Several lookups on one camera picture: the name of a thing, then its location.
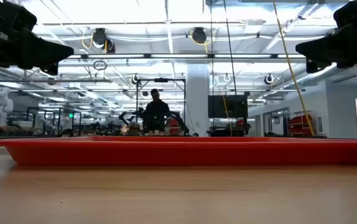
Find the black ceiling cable reel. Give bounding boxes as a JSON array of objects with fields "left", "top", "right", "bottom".
[
  {"left": 192, "top": 27, "right": 207, "bottom": 44},
  {"left": 105, "top": 39, "right": 116, "bottom": 54},
  {"left": 91, "top": 27, "right": 108, "bottom": 47}
]

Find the black monitor screen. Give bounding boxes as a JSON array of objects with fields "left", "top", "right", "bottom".
[{"left": 208, "top": 95, "right": 248, "bottom": 119}]

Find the yellow hanging cable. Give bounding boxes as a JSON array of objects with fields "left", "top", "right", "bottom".
[{"left": 271, "top": 0, "right": 315, "bottom": 137}]

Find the red bin shelf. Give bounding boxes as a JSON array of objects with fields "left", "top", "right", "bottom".
[{"left": 287, "top": 114, "right": 315, "bottom": 136}]

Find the overhead LED light bar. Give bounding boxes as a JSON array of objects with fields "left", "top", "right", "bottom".
[{"left": 57, "top": 53, "right": 307, "bottom": 60}]

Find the black metal workstation frame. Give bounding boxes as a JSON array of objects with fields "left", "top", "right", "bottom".
[
  {"left": 136, "top": 78, "right": 187, "bottom": 136},
  {"left": 25, "top": 107, "right": 83, "bottom": 135}
]

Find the black hanging cable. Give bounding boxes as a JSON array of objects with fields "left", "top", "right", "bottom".
[{"left": 223, "top": 0, "right": 238, "bottom": 96}]

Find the white pillar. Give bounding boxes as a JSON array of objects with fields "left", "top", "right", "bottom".
[{"left": 186, "top": 63, "right": 210, "bottom": 137}]

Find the black coiled cable ring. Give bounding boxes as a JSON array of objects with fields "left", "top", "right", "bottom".
[{"left": 93, "top": 60, "right": 108, "bottom": 71}]

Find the person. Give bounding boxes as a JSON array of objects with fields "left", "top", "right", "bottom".
[{"left": 142, "top": 88, "right": 172, "bottom": 136}]

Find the red plastic tray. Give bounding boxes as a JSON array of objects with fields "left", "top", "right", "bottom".
[{"left": 0, "top": 136, "right": 357, "bottom": 166}]

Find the thin black vertical cable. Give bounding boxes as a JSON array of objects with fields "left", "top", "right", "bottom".
[{"left": 210, "top": 0, "right": 214, "bottom": 136}]

